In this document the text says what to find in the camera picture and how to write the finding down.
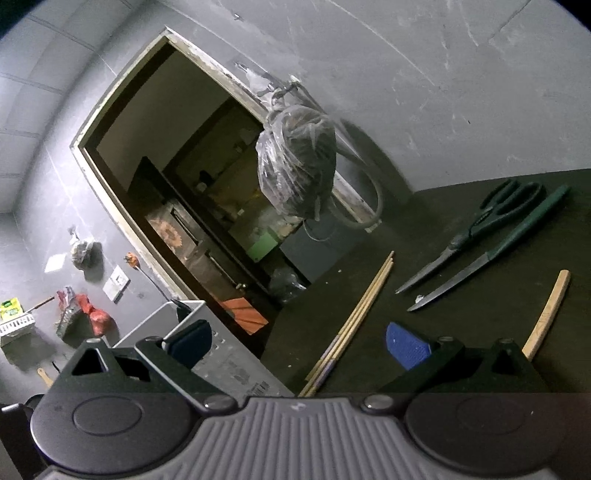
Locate white perforated utensil basket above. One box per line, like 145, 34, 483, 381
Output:
114, 300, 294, 404

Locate long wooden chopstick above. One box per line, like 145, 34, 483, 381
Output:
522, 270, 571, 361

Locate green handled knife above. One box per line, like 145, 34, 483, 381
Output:
407, 185, 570, 312

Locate red plastic bag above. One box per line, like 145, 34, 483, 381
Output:
76, 294, 114, 337

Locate green box on shelf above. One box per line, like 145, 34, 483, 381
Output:
246, 229, 280, 262

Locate small hanging mesh bag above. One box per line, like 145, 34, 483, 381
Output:
68, 225, 94, 270

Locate wooden cutting board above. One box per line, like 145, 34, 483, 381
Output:
37, 367, 54, 388

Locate hanging plastic bag dark contents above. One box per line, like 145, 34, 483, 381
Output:
256, 105, 337, 219

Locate white wall switch plate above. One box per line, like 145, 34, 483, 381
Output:
102, 266, 130, 303

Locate orange wall hook ornament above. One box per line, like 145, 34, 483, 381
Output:
124, 252, 140, 270

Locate grey wall rack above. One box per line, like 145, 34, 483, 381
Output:
55, 285, 82, 340

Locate white wall rack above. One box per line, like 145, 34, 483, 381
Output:
0, 297, 35, 347

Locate grey hose loop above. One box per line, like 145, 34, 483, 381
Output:
324, 117, 386, 231

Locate wall tap fixture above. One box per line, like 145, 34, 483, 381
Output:
235, 62, 301, 108

